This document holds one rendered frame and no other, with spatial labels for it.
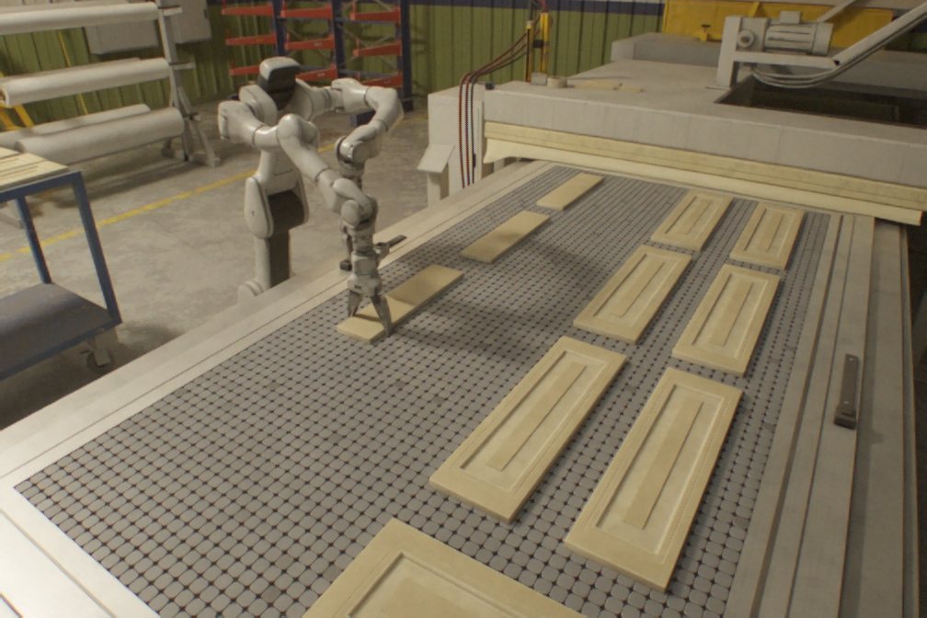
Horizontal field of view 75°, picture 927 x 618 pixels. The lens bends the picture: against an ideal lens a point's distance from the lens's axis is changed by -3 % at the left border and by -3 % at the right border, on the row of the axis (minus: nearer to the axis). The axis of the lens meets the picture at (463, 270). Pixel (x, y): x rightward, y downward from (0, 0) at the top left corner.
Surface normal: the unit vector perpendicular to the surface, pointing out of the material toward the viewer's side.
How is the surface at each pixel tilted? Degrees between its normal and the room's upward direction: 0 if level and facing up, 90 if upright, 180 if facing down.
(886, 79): 90
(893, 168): 90
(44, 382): 0
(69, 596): 0
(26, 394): 0
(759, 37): 90
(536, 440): 11
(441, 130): 90
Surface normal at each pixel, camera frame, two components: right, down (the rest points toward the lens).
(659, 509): 0.16, -0.83
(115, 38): 0.84, 0.24
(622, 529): -0.11, -0.80
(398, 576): -0.18, -0.93
